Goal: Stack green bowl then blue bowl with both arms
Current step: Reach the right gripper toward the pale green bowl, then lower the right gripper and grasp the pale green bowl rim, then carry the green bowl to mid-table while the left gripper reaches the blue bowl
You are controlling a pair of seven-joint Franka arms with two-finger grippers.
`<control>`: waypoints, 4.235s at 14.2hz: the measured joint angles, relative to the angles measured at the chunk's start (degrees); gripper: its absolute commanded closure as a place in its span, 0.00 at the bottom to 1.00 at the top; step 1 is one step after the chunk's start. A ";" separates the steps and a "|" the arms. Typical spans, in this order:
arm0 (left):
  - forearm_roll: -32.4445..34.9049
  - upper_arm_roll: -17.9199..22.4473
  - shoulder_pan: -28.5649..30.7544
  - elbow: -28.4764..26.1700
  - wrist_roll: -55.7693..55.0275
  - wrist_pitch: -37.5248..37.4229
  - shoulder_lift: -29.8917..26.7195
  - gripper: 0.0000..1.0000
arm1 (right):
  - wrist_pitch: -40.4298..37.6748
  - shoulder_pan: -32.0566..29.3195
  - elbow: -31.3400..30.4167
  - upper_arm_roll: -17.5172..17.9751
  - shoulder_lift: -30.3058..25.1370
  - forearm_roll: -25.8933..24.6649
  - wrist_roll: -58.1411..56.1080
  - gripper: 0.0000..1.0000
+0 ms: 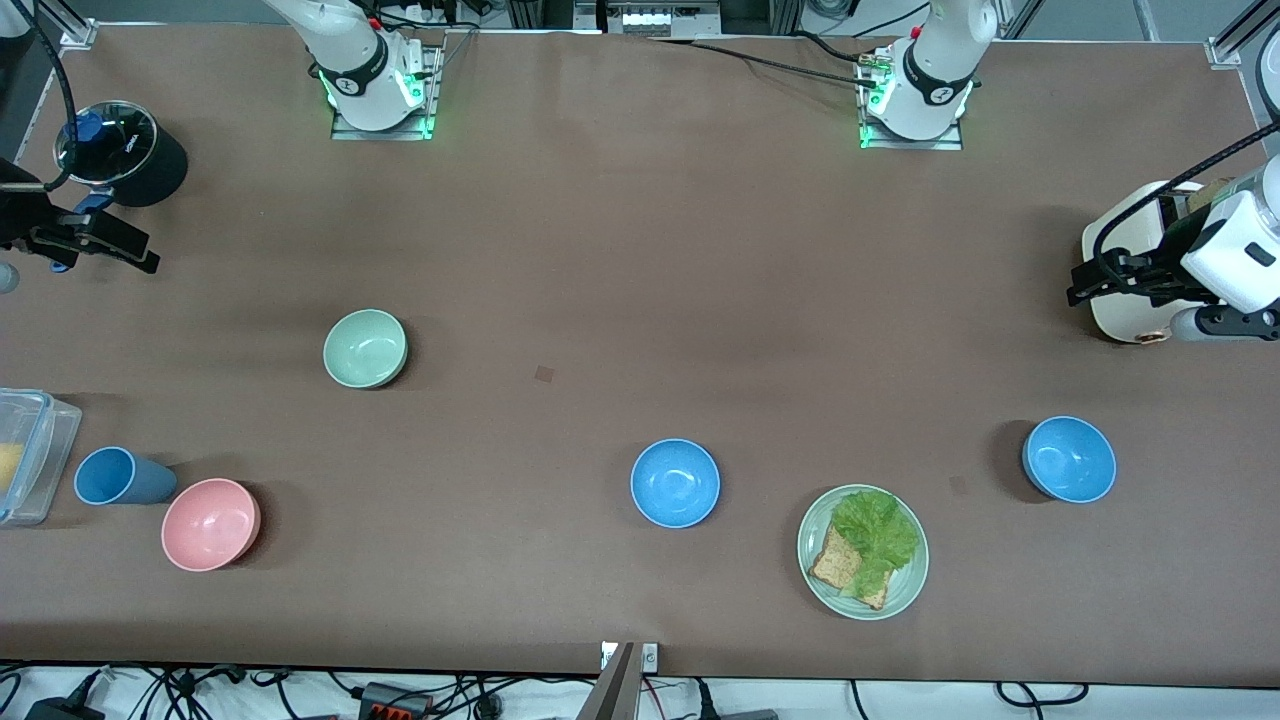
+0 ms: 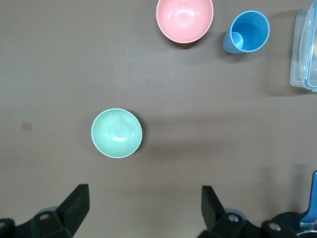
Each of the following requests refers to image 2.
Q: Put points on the pink bowl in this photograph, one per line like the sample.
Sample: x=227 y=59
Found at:
x=184 y=19

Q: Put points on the glass lid blue knob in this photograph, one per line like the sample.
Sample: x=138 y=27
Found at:
x=308 y=224

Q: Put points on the green bowl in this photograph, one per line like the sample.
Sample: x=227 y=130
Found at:
x=116 y=132

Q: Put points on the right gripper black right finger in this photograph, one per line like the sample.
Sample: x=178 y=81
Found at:
x=210 y=208

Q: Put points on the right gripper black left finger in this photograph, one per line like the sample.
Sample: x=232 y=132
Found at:
x=74 y=205

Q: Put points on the clear plastic container blue clips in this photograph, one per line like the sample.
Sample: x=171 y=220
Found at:
x=301 y=49

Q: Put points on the blue plastic cup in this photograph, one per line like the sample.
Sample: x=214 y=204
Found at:
x=250 y=27

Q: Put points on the small brown tape patch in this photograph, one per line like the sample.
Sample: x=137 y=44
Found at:
x=26 y=126

